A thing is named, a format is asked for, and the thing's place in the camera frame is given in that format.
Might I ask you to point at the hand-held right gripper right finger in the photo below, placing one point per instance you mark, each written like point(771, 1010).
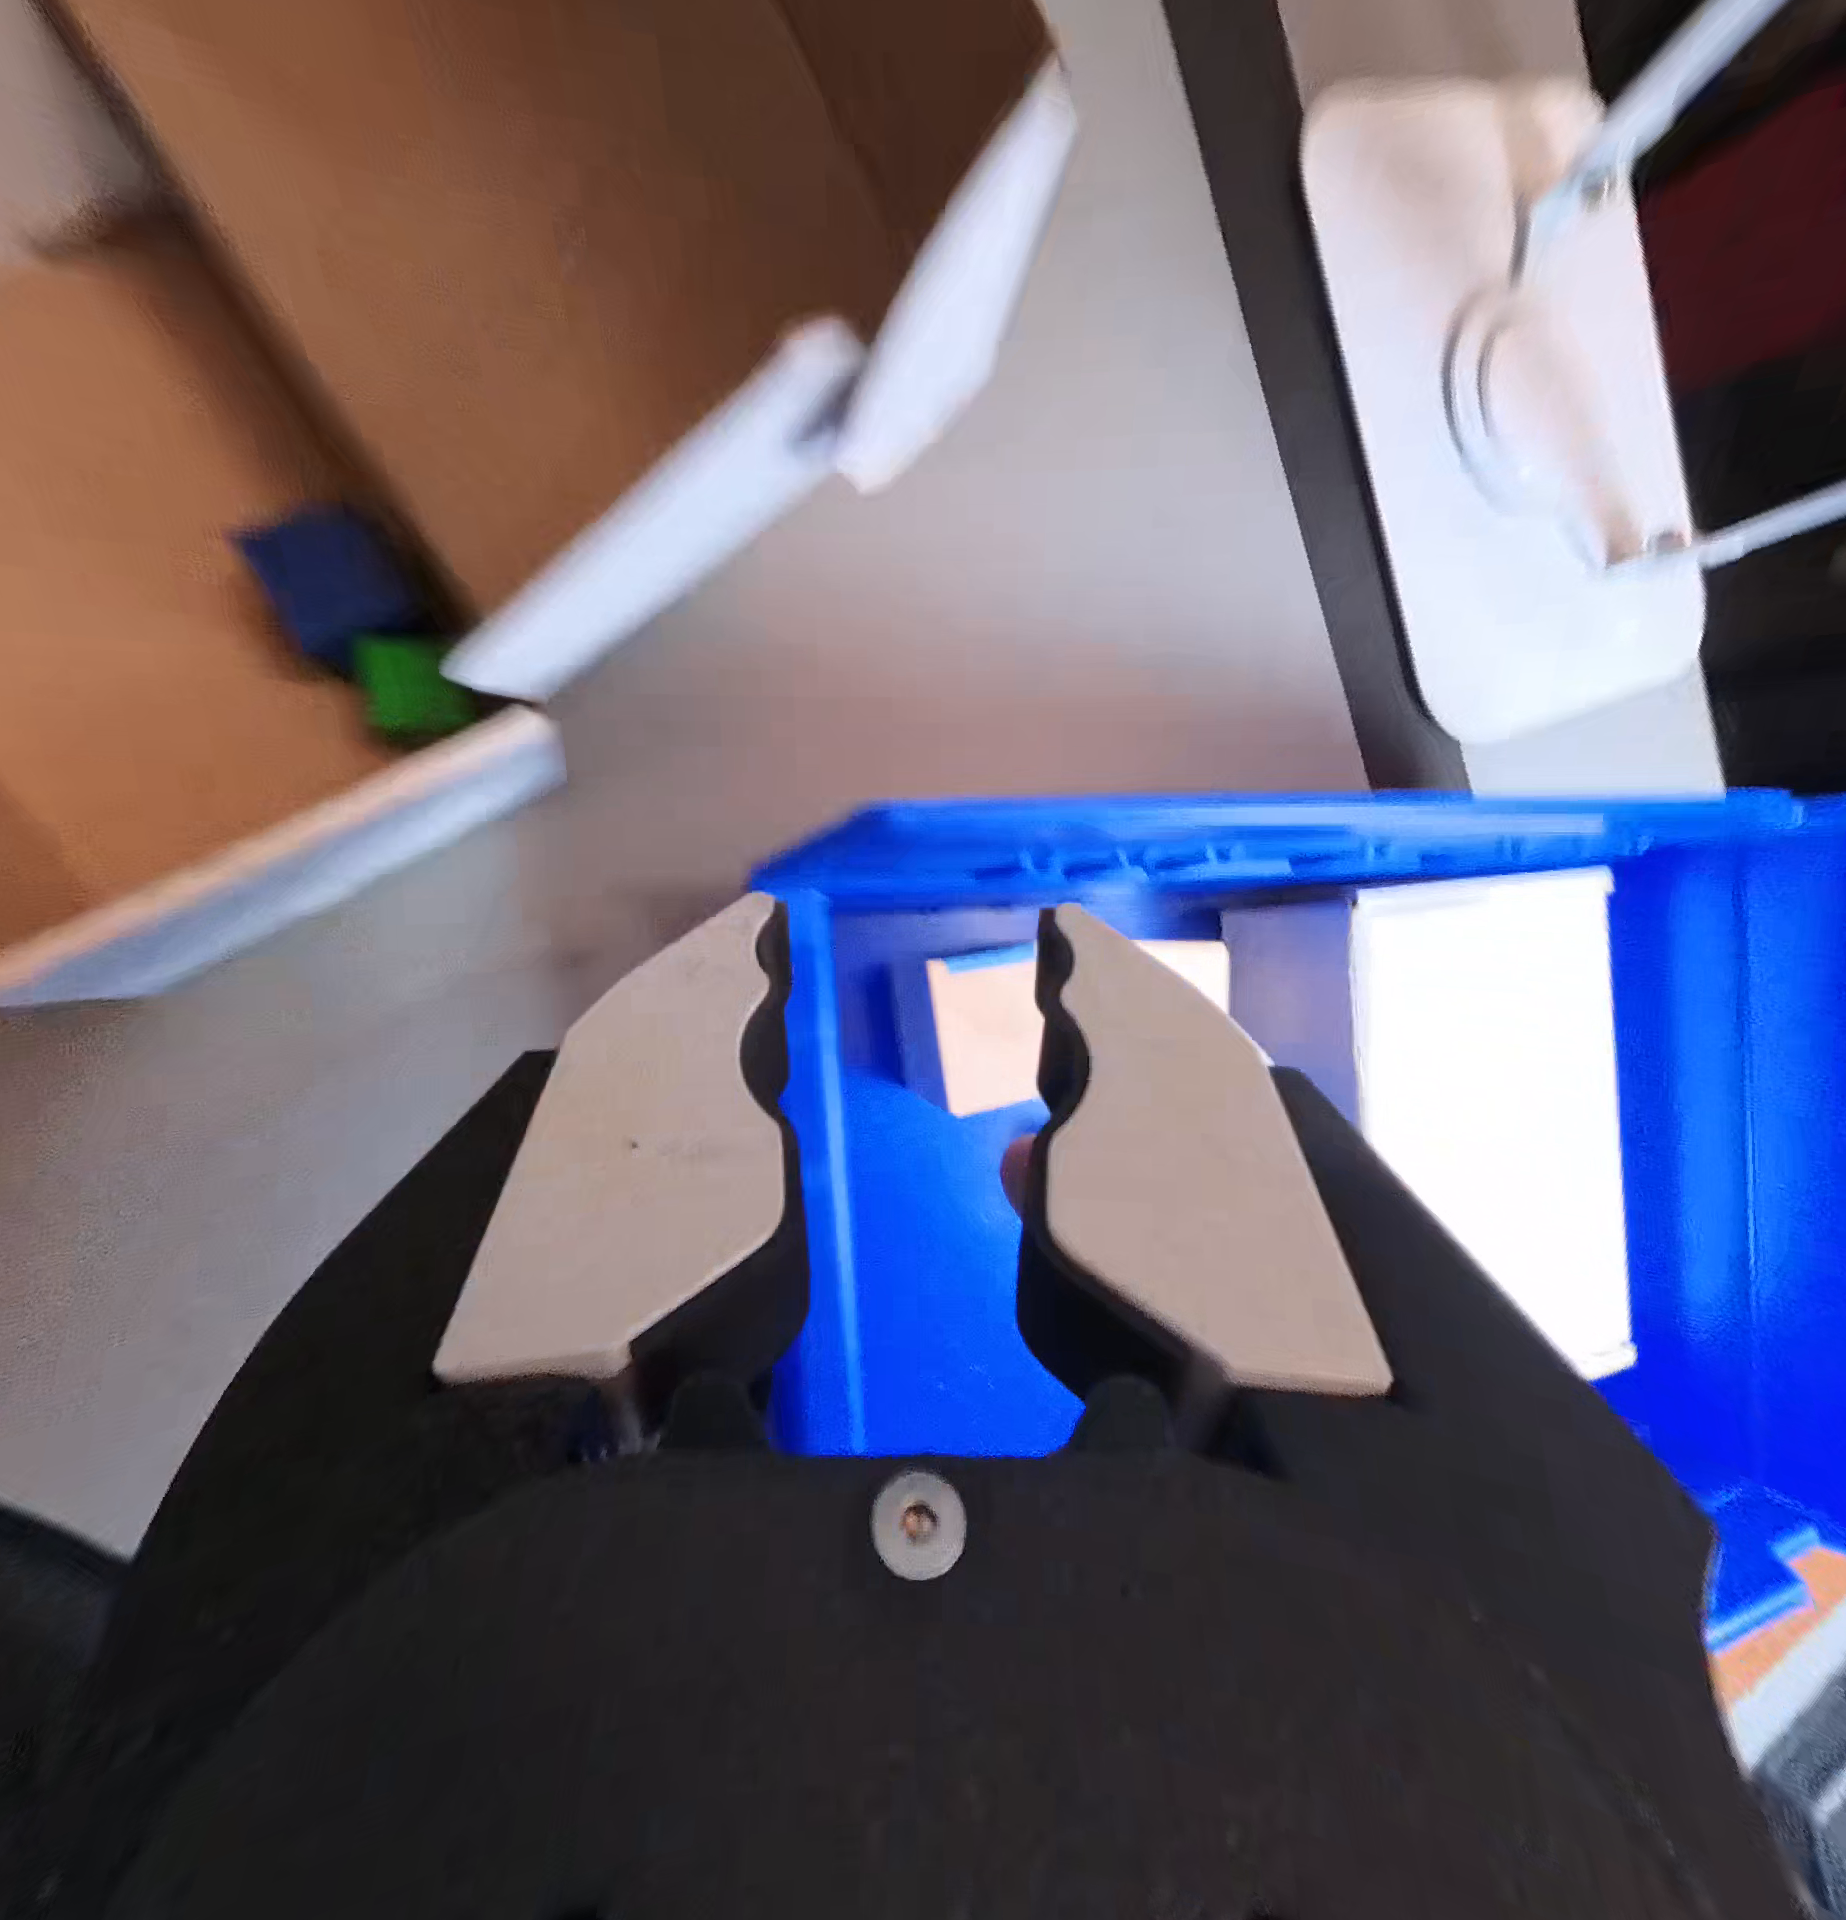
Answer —
point(1209, 1201)

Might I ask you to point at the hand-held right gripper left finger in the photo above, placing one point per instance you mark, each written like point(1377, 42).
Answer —
point(622, 1201)

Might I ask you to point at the blue plastic bin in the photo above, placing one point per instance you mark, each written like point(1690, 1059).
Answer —
point(923, 1321)

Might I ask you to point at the green wooden block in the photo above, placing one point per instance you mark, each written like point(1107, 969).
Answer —
point(412, 687)

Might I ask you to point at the white cardboard box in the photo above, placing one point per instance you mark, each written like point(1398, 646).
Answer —
point(488, 224)

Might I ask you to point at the tan wooden block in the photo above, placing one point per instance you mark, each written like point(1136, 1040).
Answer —
point(983, 1035)

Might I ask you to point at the white box in bin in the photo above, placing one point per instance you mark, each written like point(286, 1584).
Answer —
point(1479, 1124)

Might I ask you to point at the blue wooden block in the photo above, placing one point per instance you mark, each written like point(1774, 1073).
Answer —
point(322, 578)

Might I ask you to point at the white monitor stand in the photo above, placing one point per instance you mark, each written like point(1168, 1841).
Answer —
point(1403, 450)

